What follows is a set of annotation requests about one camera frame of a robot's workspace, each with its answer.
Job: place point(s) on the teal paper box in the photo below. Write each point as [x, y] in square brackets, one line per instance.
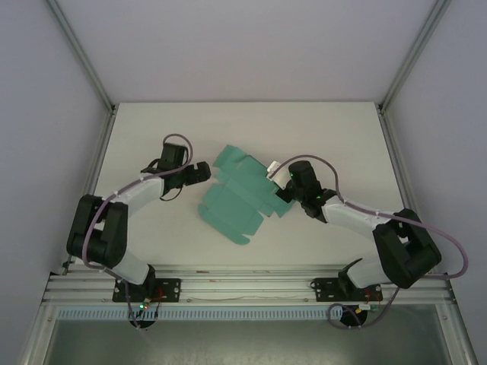
[236, 197]

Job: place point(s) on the aluminium frame post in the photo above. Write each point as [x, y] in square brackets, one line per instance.
[81, 57]
[412, 57]

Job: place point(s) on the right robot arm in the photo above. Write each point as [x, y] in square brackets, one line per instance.
[403, 247]

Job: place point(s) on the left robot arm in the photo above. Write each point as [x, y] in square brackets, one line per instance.
[99, 228]

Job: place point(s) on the small circuit board with connector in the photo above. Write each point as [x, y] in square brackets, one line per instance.
[367, 306]

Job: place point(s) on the small circuit board with LEDs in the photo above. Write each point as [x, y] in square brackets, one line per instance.
[144, 305]

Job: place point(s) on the aluminium side rail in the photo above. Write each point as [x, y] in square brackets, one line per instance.
[89, 182]
[403, 182]

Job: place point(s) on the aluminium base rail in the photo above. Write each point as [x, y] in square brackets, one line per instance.
[243, 283]

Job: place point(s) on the aluminium frame leg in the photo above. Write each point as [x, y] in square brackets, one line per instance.
[38, 334]
[456, 334]

